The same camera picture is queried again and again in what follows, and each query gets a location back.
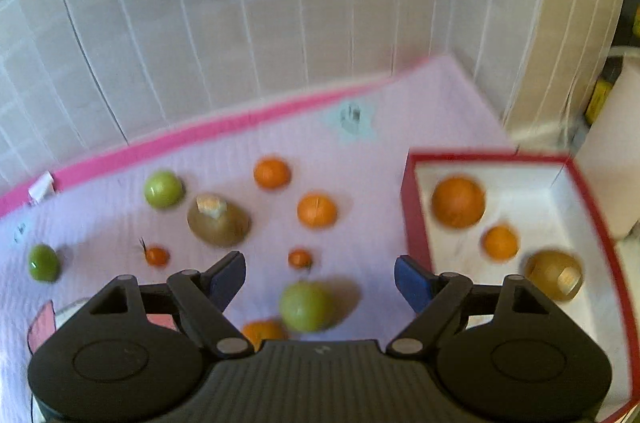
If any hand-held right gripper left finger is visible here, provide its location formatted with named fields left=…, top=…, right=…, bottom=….
left=90, top=251, right=253, bottom=359

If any dark bottle yellow label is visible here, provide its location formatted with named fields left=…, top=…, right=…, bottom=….
left=585, top=80, right=613, bottom=124

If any white mat tag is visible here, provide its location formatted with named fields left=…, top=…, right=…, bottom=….
left=29, top=172, right=57, bottom=204

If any white appliance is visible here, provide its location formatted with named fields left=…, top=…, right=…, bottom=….
left=575, top=53, right=640, bottom=239

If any green apple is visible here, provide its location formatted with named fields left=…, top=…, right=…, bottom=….
left=144, top=170, right=185, bottom=210
left=278, top=280, right=334, bottom=333

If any brown kiwi with sticker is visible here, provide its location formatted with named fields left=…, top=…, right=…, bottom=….
left=523, top=250, right=585, bottom=302
left=186, top=193, right=252, bottom=248

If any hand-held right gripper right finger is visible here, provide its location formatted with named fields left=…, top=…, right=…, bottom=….
left=385, top=254, right=556, bottom=359

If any pink printed mat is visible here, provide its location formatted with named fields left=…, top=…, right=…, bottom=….
left=0, top=56, right=521, bottom=423

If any small green fruit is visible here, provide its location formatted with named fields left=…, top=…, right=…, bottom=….
left=27, top=244, right=62, bottom=282

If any small red tomato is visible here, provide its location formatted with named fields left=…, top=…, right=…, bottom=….
left=139, top=238, right=171, bottom=267
left=287, top=248, right=315, bottom=271

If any red cardboard box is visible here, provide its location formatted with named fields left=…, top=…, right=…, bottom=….
left=400, top=148, right=633, bottom=423

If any large orange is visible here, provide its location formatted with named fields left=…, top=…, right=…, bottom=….
left=431, top=176, right=487, bottom=230

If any small orange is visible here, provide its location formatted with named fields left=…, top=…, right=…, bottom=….
left=482, top=225, right=520, bottom=261

